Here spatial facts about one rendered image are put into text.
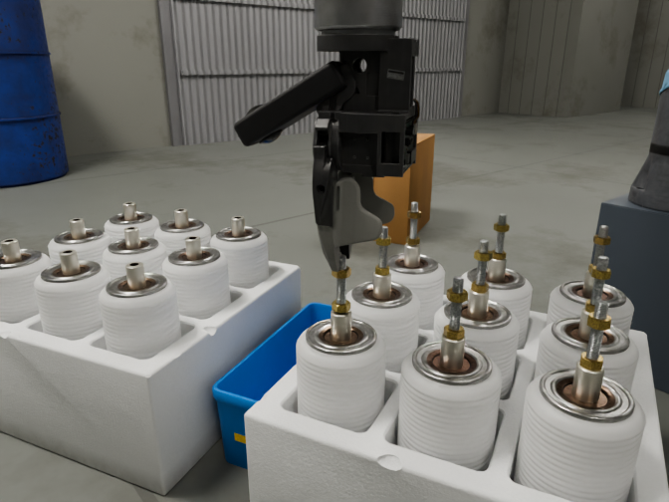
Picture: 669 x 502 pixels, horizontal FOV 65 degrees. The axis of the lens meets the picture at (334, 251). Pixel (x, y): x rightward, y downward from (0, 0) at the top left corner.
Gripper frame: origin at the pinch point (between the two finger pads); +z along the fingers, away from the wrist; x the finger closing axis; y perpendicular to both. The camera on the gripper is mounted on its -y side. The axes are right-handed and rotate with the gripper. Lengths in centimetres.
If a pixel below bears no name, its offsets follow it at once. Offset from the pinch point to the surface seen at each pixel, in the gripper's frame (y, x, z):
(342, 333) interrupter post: 1.3, -1.1, 8.5
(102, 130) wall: -219, 223, 22
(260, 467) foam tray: -6.1, -6.9, 22.9
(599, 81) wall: 109, 598, 1
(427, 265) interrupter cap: 6.7, 23.0, 9.3
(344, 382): 2.5, -4.5, 12.1
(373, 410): 5.0, -2.1, 16.5
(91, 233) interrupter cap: -50, 21, 9
